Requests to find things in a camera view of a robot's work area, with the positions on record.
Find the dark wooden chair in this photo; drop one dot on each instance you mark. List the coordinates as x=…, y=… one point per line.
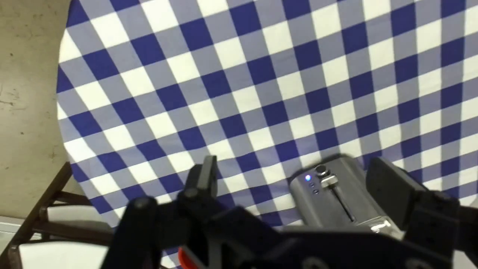
x=50, y=214

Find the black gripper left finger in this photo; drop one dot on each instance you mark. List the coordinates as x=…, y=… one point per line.
x=206, y=174

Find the silver toaster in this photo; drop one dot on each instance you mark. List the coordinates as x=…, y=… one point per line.
x=314, y=202

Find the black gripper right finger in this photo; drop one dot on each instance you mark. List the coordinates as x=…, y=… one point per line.
x=393, y=191

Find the blue white checkered tablecloth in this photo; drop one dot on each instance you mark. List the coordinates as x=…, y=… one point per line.
x=248, y=75

